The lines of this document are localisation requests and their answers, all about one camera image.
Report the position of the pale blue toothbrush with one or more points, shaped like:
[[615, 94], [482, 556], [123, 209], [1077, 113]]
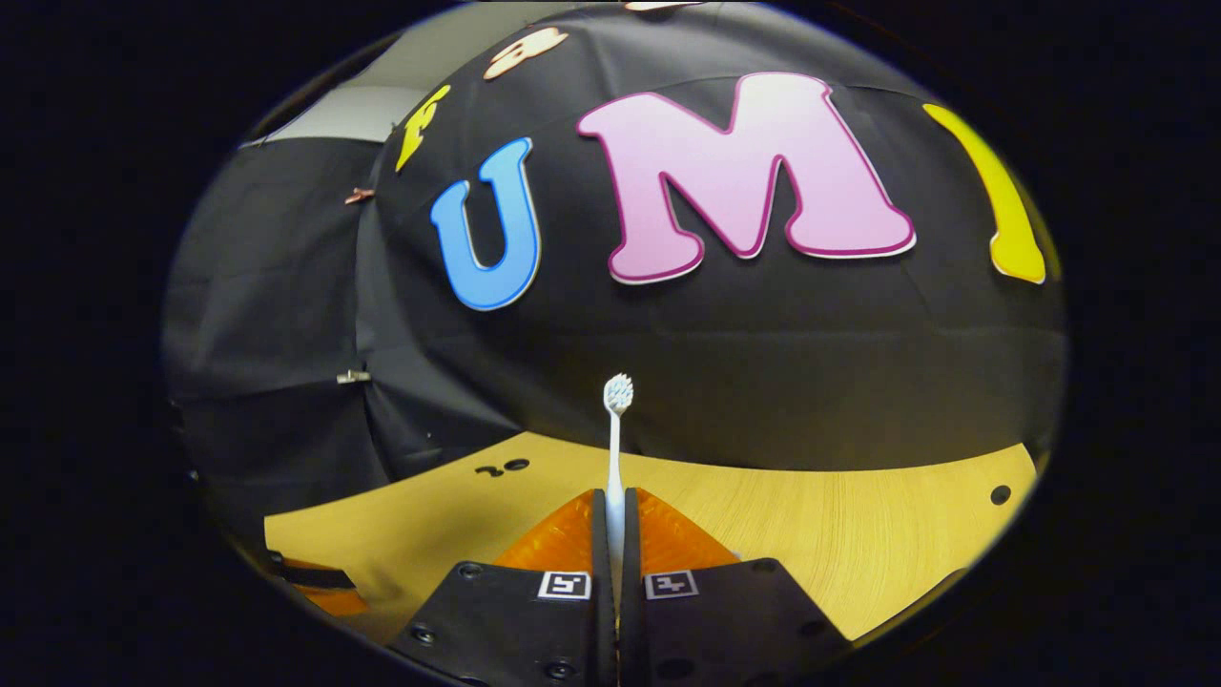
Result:
[[615, 477]]

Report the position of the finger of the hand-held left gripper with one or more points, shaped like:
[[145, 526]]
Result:
[[315, 578]]

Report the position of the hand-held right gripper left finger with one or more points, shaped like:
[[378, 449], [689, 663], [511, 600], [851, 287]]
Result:
[[515, 630]]

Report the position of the black backdrop cloth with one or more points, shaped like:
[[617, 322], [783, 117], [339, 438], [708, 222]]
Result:
[[763, 382]]

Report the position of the red cloth clip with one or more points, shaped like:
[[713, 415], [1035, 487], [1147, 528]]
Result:
[[360, 196]]

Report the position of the silver cloth clip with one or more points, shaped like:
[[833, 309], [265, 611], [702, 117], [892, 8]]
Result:
[[353, 377]]

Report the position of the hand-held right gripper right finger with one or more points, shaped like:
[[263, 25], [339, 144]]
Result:
[[725, 630]]

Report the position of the wooden desktop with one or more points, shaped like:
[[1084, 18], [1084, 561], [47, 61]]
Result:
[[839, 544]]

